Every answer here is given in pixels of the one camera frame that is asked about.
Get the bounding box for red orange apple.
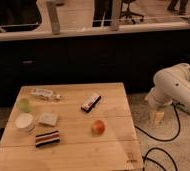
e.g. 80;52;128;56
92;120;105;135

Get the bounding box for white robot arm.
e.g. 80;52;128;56
145;63;190;115

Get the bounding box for white paper cup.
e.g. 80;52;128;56
15;113;35;132

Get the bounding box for dark snack bar wrapper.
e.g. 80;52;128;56
81;93;101;113

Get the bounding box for black office chair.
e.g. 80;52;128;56
120;0;144;24

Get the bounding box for white square sponge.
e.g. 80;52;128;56
38;113;58;126

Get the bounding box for black cable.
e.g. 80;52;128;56
134;103;182;171

